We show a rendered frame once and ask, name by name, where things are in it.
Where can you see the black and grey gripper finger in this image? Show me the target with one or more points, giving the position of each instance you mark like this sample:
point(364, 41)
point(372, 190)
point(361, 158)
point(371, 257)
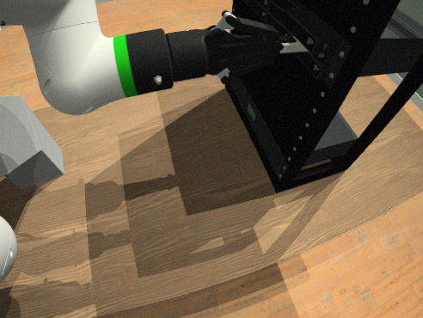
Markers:
point(272, 39)
point(240, 67)

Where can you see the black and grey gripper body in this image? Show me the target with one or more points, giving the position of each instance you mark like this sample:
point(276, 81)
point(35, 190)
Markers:
point(191, 48)

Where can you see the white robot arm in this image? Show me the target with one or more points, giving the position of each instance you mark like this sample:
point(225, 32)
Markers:
point(80, 70)

